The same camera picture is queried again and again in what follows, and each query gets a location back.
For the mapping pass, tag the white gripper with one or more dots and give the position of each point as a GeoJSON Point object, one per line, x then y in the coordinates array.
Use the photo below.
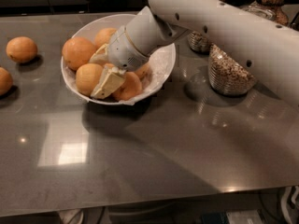
{"type": "Point", "coordinates": [126, 51]}

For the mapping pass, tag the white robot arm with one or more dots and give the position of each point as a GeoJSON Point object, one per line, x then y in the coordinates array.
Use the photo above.
{"type": "Point", "coordinates": [266, 49]}

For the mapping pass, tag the front left orange in bowl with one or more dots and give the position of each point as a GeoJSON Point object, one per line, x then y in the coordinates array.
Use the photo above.
{"type": "Point", "coordinates": [87, 77]}

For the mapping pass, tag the top orange in bowl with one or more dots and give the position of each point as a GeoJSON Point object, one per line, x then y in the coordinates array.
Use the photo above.
{"type": "Point", "coordinates": [103, 36]}

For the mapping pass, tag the front right orange in bowl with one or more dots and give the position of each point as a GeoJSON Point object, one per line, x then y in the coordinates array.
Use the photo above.
{"type": "Point", "coordinates": [131, 87]}

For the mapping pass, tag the large orange left in bowl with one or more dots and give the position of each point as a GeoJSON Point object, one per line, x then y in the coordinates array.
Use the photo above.
{"type": "Point", "coordinates": [77, 51]}

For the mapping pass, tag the white paper bowl liner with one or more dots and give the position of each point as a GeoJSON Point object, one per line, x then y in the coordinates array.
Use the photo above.
{"type": "Point", "coordinates": [160, 66]}

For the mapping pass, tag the orange on table far left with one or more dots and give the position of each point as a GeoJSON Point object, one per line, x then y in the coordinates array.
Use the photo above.
{"type": "Point", "coordinates": [21, 49]}

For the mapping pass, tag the back left glass cereal jar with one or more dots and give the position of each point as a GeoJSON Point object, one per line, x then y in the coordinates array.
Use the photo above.
{"type": "Point", "coordinates": [198, 43]}

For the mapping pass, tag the glass cereal jar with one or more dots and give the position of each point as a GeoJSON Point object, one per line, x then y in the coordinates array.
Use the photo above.
{"type": "Point", "coordinates": [268, 9]}
{"type": "Point", "coordinates": [198, 43]}
{"type": "Point", "coordinates": [226, 76]}

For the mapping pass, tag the orange at left edge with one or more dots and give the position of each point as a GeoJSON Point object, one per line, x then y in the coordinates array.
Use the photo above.
{"type": "Point", "coordinates": [6, 81]}

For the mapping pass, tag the front glass cereal jar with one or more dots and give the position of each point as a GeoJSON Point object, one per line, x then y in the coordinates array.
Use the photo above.
{"type": "Point", "coordinates": [226, 76]}

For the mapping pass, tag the back right glass cereal jar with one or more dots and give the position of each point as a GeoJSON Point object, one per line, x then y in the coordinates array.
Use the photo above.
{"type": "Point", "coordinates": [268, 9]}

